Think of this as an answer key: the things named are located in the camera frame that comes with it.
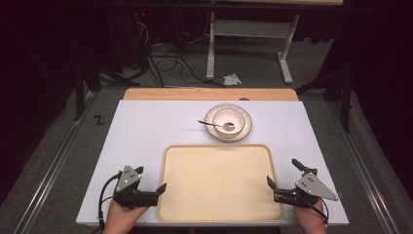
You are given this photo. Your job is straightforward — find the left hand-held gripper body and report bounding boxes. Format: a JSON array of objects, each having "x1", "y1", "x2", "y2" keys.
[{"x1": 112, "y1": 165, "x2": 160, "y2": 210}]

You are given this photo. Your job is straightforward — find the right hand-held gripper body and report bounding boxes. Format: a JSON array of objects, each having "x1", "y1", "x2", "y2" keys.
[{"x1": 273, "y1": 167, "x2": 339, "y2": 209}]

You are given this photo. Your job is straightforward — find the person's right hand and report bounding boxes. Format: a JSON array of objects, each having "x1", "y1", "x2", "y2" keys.
[{"x1": 293, "y1": 199, "x2": 327, "y2": 234}]

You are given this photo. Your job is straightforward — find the person's left hand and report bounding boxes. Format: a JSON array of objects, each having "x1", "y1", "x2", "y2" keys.
[{"x1": 102, "y1": 199, "x2": 149, "y2": 234}]

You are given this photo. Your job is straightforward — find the white table cover board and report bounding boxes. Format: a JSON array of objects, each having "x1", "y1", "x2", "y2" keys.
[{"x1": 75, "y1": 99, "x2": 351, "y2": 227}]

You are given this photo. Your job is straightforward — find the beige plastic tray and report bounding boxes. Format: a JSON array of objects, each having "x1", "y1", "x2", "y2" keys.
[{"x1": 156, "y1": 143, "x2": 283, "y2": 224}]

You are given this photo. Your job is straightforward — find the white plate with dark rim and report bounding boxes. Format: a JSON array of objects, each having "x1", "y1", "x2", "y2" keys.
[{"x1": 204, "y1": 103, "x2": 253, "y2": 143}]

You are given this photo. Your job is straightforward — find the white ceramic bowl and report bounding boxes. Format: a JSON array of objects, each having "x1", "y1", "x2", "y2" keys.
[{"x1": 211, "y1": 107, "x2": 247, "y2": 137}]

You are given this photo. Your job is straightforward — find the black metal stand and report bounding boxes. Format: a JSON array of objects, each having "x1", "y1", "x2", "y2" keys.
[
  {"x1": 294, "y1": 57, "x2": 356, "y2": 135},
  {"x1": 73, "y1": 57, "x2": 141, "y2": 122}
]

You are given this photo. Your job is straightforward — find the metal spoon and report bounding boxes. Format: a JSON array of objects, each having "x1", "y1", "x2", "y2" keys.
[{"x1": 197, "y1": 119, "x2": 236, "y2": 132}]

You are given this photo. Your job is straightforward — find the wooden table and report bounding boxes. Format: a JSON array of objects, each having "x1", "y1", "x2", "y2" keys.
[{"x1": 123, "y1": 87, "x2": 300, "y2": 102}]

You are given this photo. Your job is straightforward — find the crumpled white paper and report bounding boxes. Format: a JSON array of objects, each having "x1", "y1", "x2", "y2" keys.
[{"x1": 222, "y1": 72, "x2": 244, "y2": 87}]

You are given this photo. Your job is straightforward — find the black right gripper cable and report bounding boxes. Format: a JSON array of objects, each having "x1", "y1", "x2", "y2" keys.
[{"x1": 305, "y1": 194, "x2": 330, "y2": 225}]

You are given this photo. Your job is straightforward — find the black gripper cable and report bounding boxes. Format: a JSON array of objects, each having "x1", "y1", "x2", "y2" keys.
[
  {"x1": 97, "y1": 173, "x2": 123, "y2": 232},
  {"x1": 305, "y1": 194, "x2": 330, "y2": 225}
]

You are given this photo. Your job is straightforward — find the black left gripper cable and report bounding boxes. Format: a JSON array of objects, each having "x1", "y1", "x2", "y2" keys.
[{"x1": 97, "y1": 173, "x2": 123, "y2": 232}]

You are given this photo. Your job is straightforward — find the metal floor rail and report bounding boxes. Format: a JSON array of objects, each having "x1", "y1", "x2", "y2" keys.
[
  {"x1": 12, "y1": 92, "x2": 99, "y2": 234},
  {"x1": 325, "y1": 99, "x2": 401, "y2": 234}
]

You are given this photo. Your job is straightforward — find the black floor cables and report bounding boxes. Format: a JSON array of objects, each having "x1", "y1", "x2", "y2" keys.
[{"x1": 131, "y1": 19, "x2": 229, "y2": 89}]

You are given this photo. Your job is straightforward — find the white metal desk frame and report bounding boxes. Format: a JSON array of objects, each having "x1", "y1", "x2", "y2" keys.
[{"x1": 206, "y1": 11, "x2": 302, "y2": 86}]

